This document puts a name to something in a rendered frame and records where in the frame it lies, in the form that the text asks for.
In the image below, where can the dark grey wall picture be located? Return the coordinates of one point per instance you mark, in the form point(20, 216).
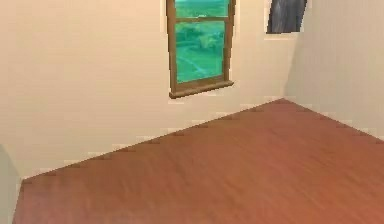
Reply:
point(286, 16)

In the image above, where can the brown wooden framed window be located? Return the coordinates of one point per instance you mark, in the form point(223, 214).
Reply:
point(199, 50)

